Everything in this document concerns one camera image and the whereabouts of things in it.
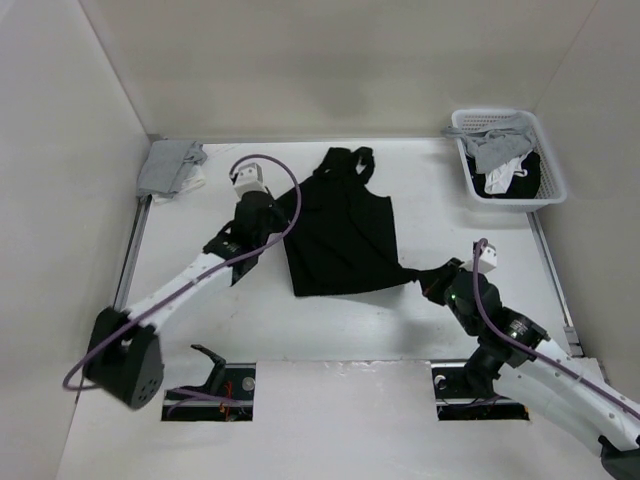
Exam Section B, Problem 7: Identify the folded grey tank top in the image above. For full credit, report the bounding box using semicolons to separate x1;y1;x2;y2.
137;140;208;198

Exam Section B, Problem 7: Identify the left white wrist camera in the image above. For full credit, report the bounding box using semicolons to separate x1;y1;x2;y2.
230;163;268;199

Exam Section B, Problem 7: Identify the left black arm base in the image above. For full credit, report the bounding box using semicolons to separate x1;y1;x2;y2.
161;344;257;423

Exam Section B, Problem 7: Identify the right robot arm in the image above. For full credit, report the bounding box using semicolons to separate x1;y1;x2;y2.
417;258;639;479

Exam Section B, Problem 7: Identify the white plastic laundry basket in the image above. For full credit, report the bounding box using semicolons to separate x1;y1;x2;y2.
451;108;567;213

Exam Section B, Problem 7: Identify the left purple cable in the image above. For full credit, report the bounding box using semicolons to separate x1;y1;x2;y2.
62;153;303;416

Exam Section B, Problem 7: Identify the black tank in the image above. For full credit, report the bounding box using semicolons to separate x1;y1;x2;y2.
466;151;541;199
284;147;418;297

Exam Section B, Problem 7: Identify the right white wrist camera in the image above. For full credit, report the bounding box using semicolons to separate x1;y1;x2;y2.
461;243;498;274

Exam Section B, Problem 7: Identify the white tank top in basket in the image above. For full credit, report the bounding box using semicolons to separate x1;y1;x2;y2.
484;154;528;195

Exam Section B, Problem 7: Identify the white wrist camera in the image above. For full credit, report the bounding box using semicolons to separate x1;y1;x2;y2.
461;243;498;274
230;163;268;199

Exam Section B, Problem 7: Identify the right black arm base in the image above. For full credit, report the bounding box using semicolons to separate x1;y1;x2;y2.
431;362;530;421

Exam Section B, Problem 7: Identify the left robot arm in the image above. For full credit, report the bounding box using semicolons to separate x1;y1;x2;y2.
81;191;301;410

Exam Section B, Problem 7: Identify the black tank top in basket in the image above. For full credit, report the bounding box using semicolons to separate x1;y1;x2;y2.
466;151;541;199

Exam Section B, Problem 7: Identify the folded white tank top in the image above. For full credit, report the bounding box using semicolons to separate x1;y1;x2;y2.
151;166;206;204

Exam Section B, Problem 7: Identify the grey tank top in basket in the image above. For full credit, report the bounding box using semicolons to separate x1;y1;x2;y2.
441;113;536;174

